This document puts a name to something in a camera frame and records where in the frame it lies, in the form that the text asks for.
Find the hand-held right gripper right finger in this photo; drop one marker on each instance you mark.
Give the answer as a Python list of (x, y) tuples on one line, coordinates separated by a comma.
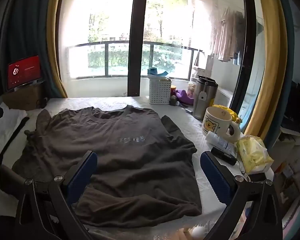
[(215, 177)]

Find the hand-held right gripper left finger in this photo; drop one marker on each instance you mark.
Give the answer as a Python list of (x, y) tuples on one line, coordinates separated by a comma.
[(82, 172)]

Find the dark grey t-shirt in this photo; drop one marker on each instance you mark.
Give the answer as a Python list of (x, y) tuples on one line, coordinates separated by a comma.
[(130, 155)]

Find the hanging clothes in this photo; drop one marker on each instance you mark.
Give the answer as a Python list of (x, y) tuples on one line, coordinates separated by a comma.
[(225, 42)]

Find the black remote control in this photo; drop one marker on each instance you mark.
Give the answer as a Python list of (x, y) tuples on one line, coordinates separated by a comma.
[(223, 156)]

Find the white tube bottle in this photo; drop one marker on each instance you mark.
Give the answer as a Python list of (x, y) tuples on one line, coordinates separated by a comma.
[(220, 142)]

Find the yellow tissue pack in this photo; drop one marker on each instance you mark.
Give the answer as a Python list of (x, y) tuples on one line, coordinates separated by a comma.
[(252, 155)]

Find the white bear print mug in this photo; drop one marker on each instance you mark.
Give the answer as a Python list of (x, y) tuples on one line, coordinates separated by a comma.
[(215, 122)]

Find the yellow plastic bag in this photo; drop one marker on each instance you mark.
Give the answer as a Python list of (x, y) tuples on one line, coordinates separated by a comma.
[(230, 111)]

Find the grey plush toy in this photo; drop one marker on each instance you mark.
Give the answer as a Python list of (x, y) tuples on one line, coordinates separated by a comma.
[(174, 101)]

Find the purple cloth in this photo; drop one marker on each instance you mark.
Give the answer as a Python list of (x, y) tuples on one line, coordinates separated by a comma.
[(183, 96)]

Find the stainless steel thermos jug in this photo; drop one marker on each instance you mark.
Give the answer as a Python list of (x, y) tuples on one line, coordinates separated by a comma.
[(207, 90)]

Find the white cloth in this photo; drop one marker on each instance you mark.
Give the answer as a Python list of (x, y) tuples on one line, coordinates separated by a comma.
[(5, 130)]

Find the clear snack jar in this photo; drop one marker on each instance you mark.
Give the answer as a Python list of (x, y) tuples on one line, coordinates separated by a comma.
[(192, 87)]

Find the cardboard box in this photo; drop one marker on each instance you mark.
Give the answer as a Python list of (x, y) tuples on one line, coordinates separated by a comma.
[(22, 97)]

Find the white perforated basket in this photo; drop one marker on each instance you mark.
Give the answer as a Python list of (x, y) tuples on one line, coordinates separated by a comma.
[(160, 92)]

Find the balcony railing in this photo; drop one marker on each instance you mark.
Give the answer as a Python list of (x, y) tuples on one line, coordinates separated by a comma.
[(105, 60)]

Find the red screen monitor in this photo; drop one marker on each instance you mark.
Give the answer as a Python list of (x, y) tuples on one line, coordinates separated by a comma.
[(23, 71)]

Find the yellow curtain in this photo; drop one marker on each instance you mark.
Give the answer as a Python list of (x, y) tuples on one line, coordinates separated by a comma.
[(53, 55), (272, 67)]

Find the blue paper item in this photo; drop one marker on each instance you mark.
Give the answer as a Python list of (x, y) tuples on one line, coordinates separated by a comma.
[(153, 71)]

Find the teal curtain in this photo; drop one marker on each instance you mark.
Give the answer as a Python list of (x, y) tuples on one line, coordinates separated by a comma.
[(27, 30)]

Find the dark window post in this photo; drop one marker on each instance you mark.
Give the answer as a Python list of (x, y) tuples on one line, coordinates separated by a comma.
[(137, 42)]

